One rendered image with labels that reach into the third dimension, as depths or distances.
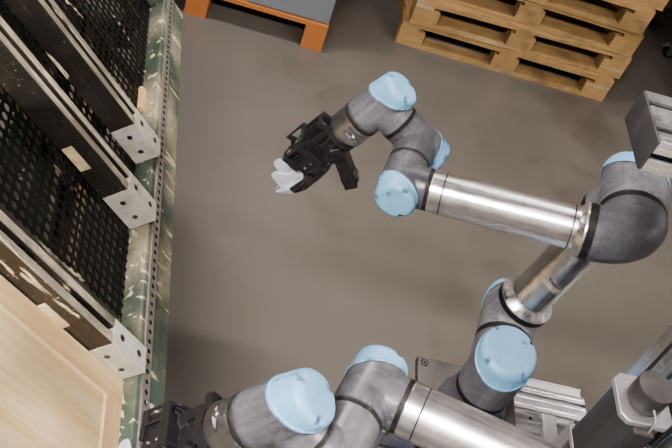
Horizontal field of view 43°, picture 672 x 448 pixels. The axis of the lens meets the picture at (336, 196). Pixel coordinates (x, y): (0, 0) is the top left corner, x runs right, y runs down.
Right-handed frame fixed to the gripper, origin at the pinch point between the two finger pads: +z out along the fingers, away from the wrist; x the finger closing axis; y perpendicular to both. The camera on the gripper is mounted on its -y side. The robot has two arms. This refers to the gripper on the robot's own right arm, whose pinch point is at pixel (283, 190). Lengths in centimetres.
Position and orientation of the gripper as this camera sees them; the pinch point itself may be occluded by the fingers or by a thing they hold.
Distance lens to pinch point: 173.1
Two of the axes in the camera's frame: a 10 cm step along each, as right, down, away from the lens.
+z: -6.8, 4.9, 5.5
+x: -0.8, 6.9, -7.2
